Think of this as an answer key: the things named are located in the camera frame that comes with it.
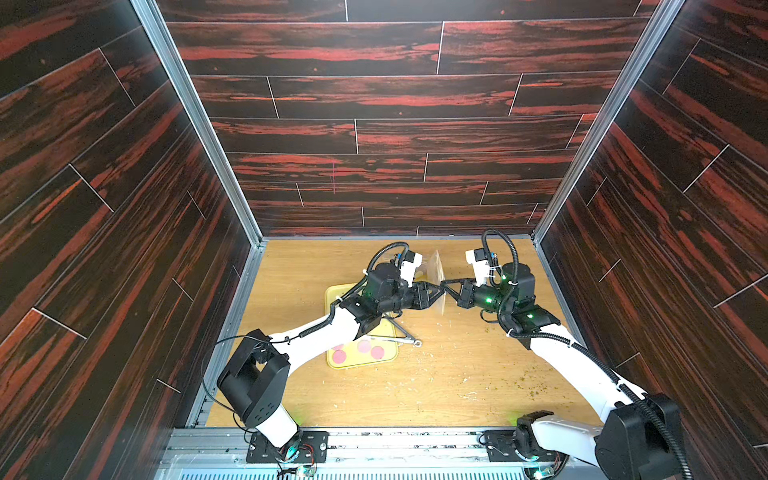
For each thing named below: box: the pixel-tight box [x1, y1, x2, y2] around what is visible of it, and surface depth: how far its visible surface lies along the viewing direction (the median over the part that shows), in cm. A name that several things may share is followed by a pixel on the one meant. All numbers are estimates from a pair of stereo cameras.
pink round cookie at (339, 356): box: [332, 349, 347, 365], surface depth 92 cm
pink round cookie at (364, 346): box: [357, 340, 371, 353], surface depth 93 cm
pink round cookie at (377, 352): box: [370, 346, 385, 360], surface depth 92 cm
